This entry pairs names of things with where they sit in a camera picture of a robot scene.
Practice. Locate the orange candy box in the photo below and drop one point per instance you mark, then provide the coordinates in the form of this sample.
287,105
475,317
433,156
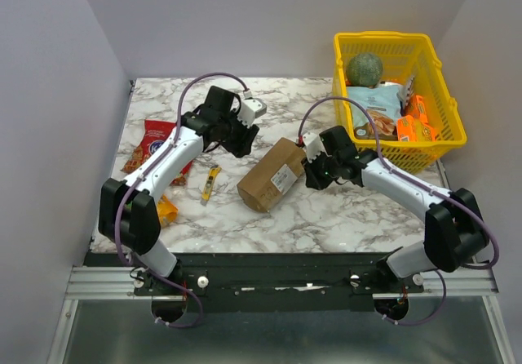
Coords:
417,109
410,129

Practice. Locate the yellow utility knife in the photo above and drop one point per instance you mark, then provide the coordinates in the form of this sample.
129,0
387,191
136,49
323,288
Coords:
209,184

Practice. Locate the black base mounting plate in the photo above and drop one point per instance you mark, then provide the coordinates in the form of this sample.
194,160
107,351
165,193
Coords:
280,282

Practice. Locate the yellow plastic basket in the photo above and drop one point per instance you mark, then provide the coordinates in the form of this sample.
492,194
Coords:
402,54

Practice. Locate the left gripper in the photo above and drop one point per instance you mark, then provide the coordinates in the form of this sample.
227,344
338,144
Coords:
243,145

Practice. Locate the orange gummy candy bag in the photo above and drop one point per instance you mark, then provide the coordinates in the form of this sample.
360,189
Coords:
167,211

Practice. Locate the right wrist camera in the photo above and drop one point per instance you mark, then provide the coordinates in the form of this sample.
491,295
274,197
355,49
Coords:
313,146

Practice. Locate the silver foil packet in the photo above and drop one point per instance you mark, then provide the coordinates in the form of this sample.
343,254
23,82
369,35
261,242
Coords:
407,90

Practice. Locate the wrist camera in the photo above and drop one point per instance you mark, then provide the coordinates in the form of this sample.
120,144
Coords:
250,110
313,146

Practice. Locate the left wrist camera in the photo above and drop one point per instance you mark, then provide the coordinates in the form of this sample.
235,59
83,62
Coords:
250,110

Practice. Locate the brown cardboard express box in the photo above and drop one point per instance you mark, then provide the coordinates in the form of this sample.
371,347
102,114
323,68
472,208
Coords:
272,177

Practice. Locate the light blue snack bag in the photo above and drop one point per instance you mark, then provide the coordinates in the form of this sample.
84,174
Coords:
382,105

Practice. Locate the aluminium rail frame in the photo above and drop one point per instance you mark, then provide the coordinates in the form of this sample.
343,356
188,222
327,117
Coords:
115,283

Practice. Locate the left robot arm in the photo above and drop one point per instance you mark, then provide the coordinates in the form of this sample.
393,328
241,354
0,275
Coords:
128,208

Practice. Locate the red snack bag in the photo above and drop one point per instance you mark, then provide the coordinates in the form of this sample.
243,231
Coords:
155,134

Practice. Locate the green melon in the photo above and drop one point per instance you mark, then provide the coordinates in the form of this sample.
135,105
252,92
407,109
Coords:
364,70

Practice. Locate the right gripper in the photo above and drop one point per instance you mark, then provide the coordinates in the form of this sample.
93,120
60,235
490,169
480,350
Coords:
311,173

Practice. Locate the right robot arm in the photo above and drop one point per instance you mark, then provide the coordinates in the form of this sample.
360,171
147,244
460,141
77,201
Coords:
453,232

